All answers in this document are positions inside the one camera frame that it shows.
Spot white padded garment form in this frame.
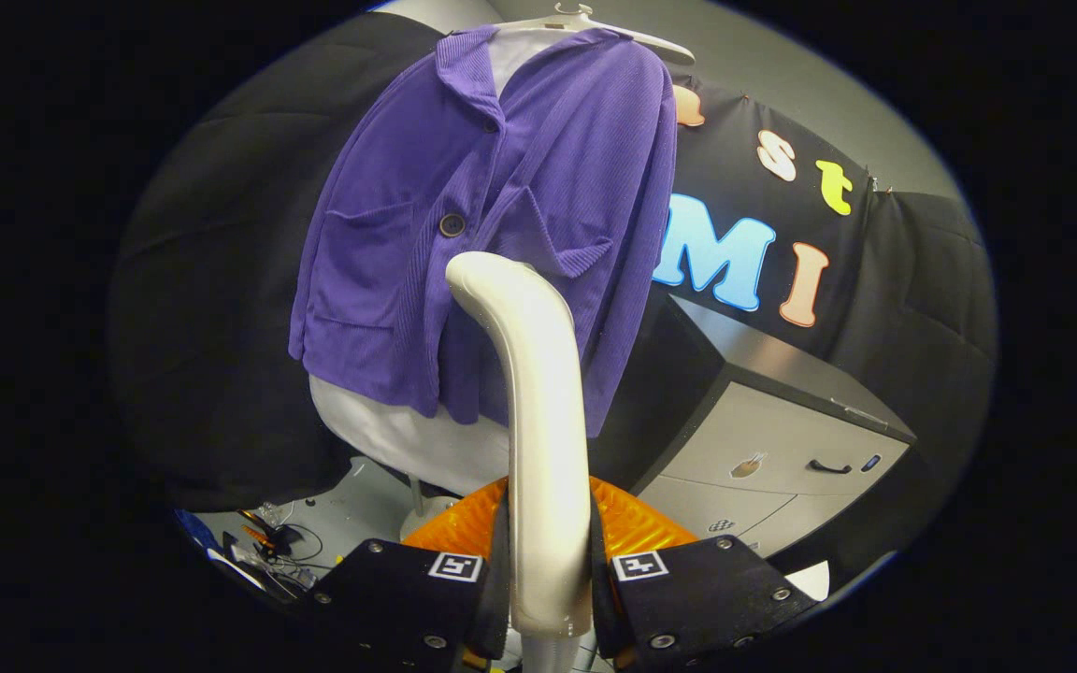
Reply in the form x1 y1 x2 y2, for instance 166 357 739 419
309 31 551 498

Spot orange-handled pliers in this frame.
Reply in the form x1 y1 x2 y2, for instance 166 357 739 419
237 508 289 552

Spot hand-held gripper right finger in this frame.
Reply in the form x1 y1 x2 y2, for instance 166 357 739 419
587 475 820 672

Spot black cable tangle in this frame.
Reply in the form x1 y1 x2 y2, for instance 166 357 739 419
263 522 326 594

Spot white garment steamer handle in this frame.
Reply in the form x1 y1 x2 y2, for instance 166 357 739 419
445 251 594 638

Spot white paper sheet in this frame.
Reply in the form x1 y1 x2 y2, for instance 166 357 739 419
784 559 831 602

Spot grey drawer cabinet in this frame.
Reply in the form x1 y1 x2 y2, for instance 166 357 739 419
590 290 918 562

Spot purple corduroy jacket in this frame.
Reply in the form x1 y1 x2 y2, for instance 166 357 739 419
288 25 680 438

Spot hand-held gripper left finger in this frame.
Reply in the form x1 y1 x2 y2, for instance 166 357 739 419
309 477 511 673

